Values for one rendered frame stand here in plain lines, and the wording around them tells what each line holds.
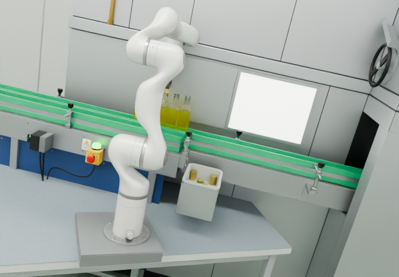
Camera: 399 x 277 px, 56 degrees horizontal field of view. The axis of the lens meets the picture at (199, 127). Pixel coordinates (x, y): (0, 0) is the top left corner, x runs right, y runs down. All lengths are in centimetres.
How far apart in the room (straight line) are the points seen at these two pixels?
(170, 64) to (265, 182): 87
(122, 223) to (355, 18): 145
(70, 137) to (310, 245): 148
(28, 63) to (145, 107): 452
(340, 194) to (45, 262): 138
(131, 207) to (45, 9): 440
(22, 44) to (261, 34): 434
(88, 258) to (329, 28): 152
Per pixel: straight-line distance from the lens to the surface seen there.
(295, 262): 248
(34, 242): 169
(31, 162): 219
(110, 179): 203
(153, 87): 142
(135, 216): 158
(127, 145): 148
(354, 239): 199
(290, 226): 235
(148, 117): 144
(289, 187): 200
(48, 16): 566
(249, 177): 197
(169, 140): 186
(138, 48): 143
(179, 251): 171
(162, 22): 148
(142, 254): 159
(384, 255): 207
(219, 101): 204
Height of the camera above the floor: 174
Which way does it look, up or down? 17 degrees down
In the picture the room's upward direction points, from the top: 12 degrees clockwise
